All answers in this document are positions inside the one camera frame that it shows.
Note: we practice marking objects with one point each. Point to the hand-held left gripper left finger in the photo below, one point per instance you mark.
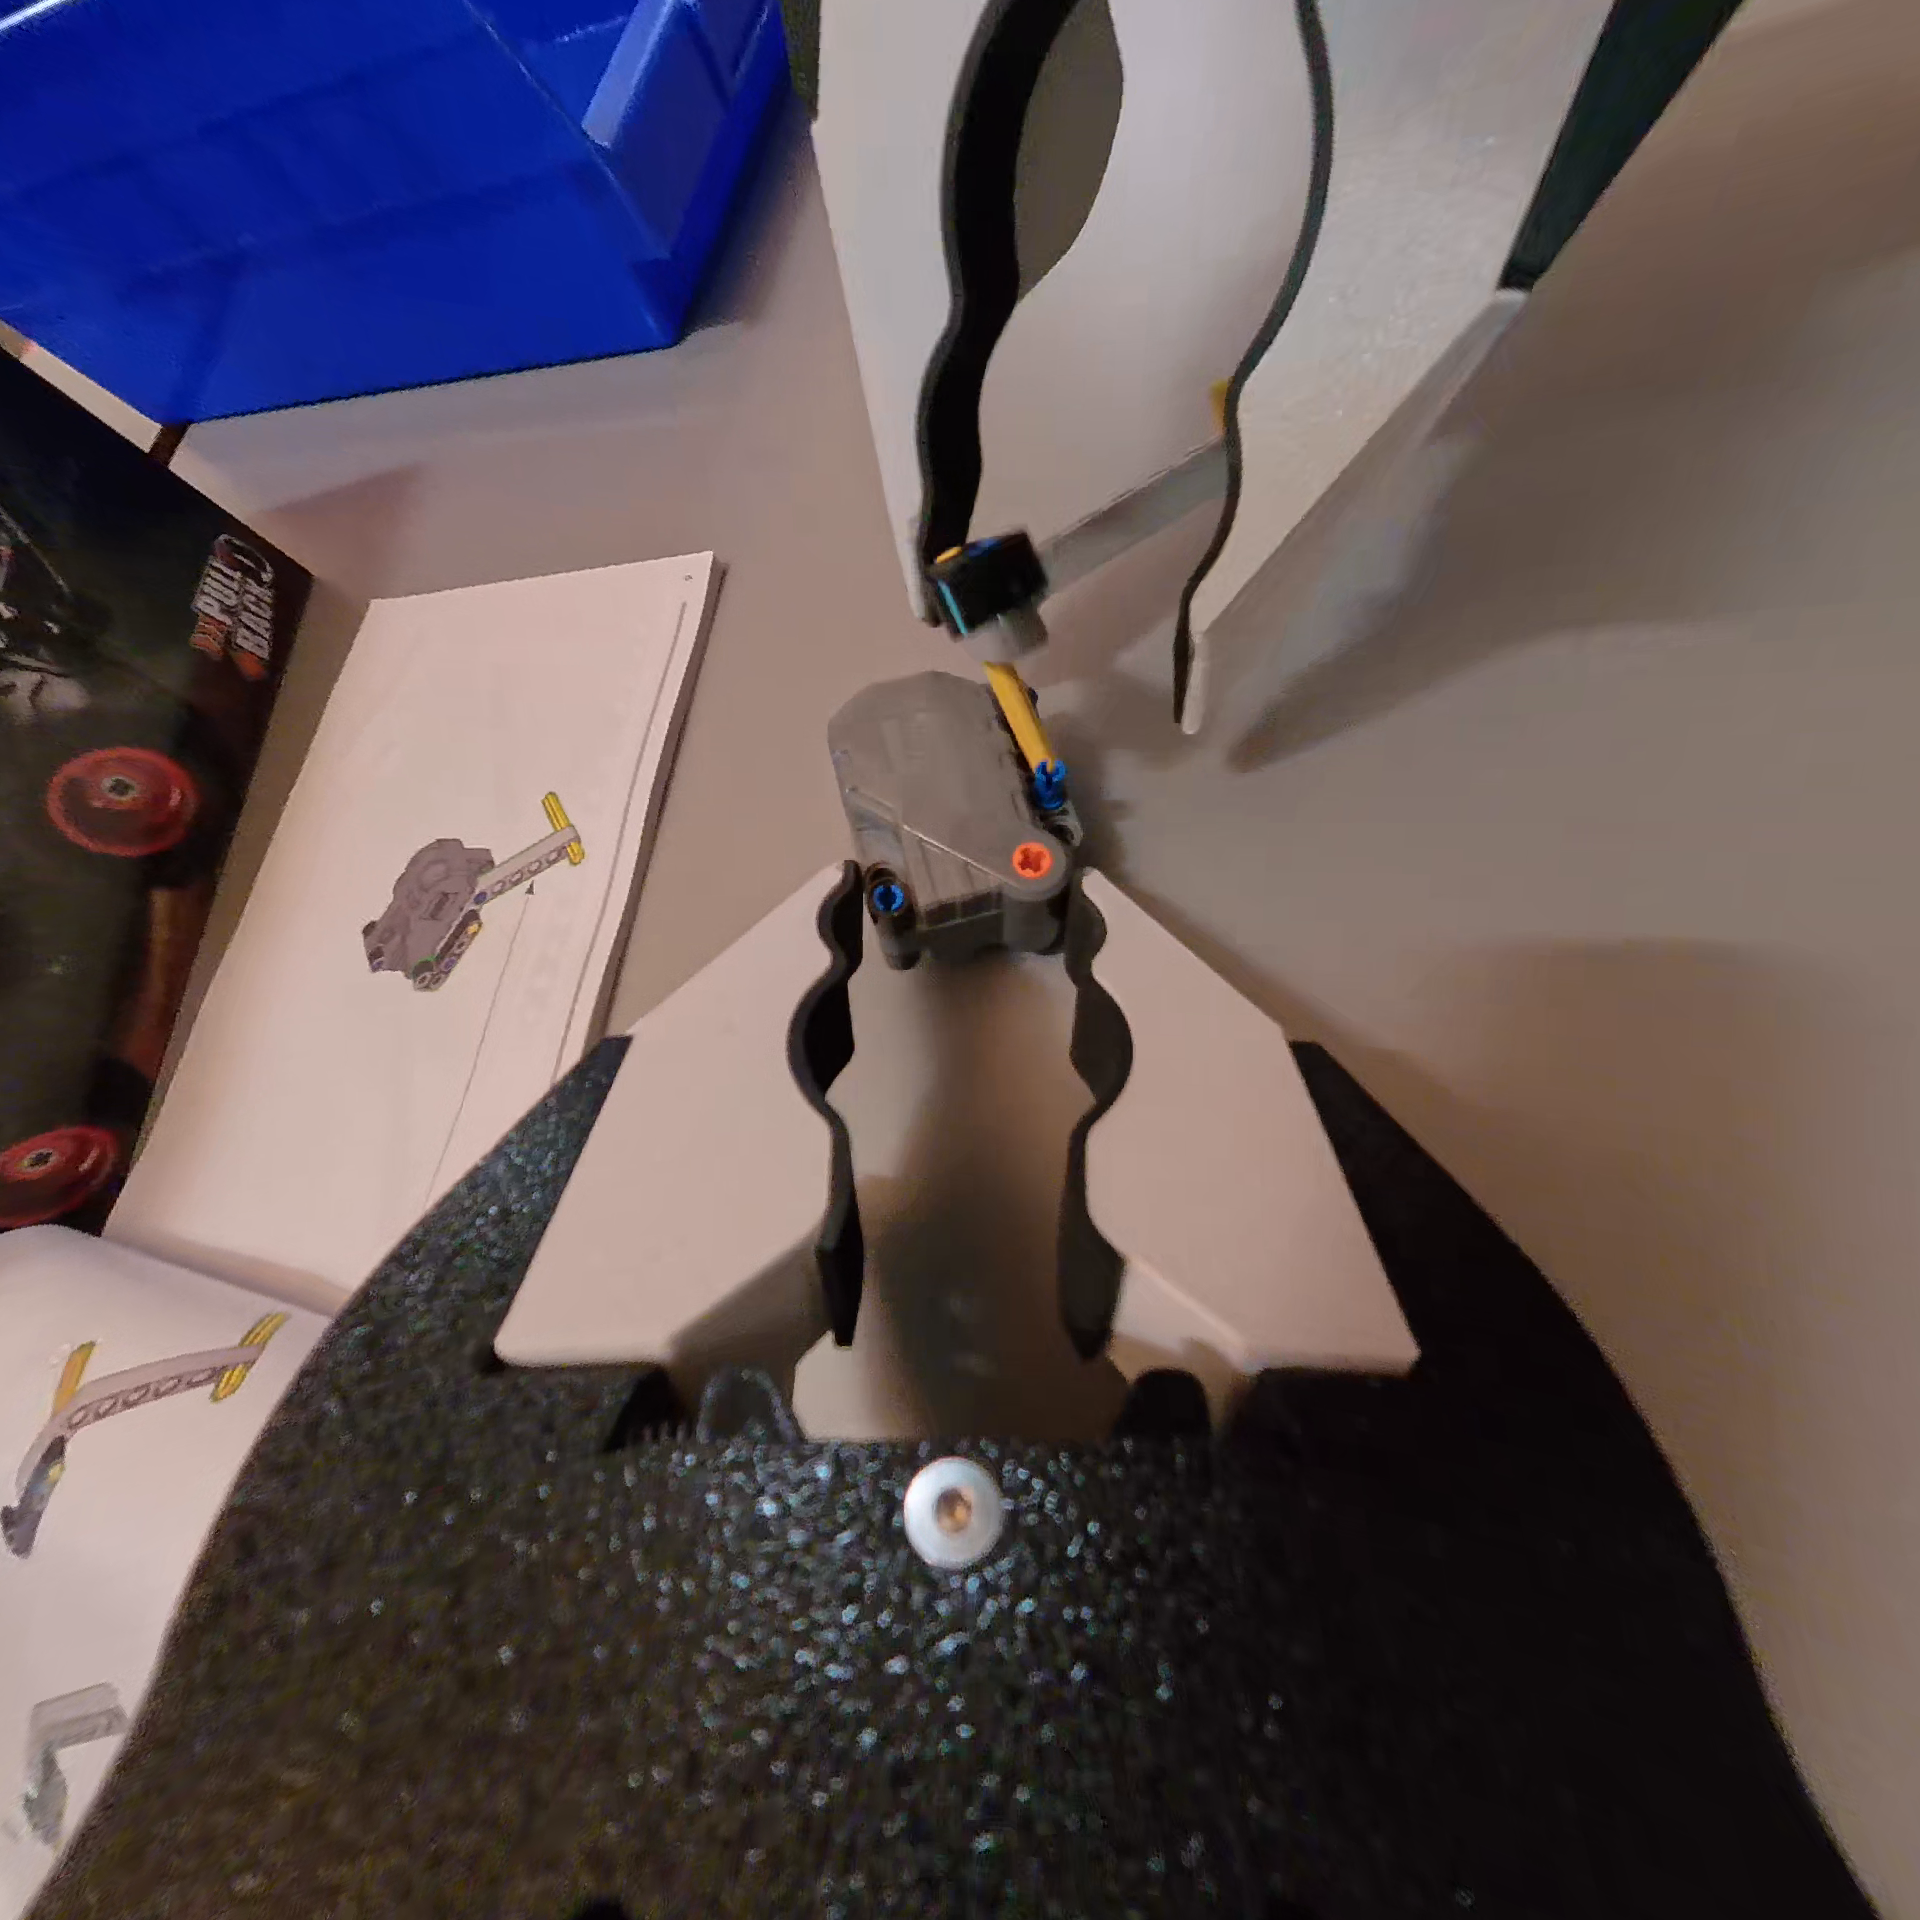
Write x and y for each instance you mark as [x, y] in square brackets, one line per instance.
[674, 1200]

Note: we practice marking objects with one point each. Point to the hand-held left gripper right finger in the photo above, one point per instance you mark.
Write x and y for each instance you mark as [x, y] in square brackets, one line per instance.
[1260, 1200]

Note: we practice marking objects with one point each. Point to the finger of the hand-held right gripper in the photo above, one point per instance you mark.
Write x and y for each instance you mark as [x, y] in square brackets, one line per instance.
[1395, 301]
[884, 224]

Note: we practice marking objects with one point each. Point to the grey toy brick beam assembly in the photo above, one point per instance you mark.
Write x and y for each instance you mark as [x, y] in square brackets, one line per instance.
[991, 584]

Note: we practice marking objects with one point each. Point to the grey toy motor block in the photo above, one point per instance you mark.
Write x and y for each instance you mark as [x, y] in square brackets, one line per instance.
[931, 794]

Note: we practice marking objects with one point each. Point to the grey desk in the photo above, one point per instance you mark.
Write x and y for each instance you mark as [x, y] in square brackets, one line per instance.
[1501, 930]

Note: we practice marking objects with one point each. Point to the blue plastic bin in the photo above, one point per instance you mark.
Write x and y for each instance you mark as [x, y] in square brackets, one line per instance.
[375, 181]

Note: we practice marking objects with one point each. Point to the open instruction booklet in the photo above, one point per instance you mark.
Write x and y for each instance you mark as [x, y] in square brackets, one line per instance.
[450, 720]

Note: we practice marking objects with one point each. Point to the black toy set box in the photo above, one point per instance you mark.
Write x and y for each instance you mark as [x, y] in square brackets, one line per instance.
[121, 630]

